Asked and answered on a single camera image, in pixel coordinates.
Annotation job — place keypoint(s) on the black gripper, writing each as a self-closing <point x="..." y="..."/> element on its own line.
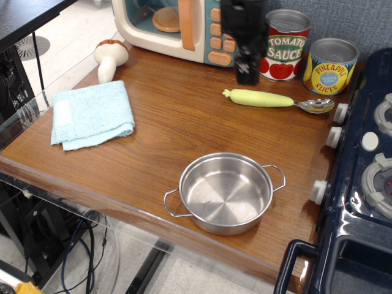
<point x="245" y="22"/>

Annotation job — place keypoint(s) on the tomato sauce can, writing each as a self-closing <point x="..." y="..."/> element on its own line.
<point x="288" y="34"/>

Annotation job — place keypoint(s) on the white stove knob top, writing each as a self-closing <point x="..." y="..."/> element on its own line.
<point x="340" y="113"/>

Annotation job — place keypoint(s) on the white stove knob bottom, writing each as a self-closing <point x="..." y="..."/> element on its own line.
<point x="318" y="191"/>

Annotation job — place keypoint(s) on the toy microwave oven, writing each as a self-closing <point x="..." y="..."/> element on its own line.
<point x="190" y="30"/>

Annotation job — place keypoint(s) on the black computer case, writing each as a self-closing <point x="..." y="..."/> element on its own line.
<point x="16" y="91"/>

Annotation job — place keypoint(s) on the yellow sponge corner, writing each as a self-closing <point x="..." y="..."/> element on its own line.
<point x="27" y="288"/>

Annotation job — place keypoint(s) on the pineapple slices can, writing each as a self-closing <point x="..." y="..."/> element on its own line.
<point x="330" y="66"/>

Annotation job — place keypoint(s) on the toy mushroom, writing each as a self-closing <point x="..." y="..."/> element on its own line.
<point x="109" y="54"/>

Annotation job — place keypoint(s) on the dark blue toy stove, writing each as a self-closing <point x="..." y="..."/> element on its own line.
<point x="353" y="249"/>

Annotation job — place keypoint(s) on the white stove knob middle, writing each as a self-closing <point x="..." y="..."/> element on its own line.
<point x="334" y="137"/>

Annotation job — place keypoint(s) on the spoon with yellow-green handle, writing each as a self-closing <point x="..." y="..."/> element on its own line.
<point x="270" y="100"/>

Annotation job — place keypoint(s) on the white stove knob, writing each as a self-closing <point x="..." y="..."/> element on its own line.
<point x="340" y="113"/>
<point x="318" y="191"/>
<point x="334" y="137"/>

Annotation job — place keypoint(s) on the stainless steel pot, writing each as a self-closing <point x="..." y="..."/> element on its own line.
<point x="226" y="194"/>

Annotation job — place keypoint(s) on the light blue folded towel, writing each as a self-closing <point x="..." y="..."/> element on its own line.
<point x="91" y="116"/>

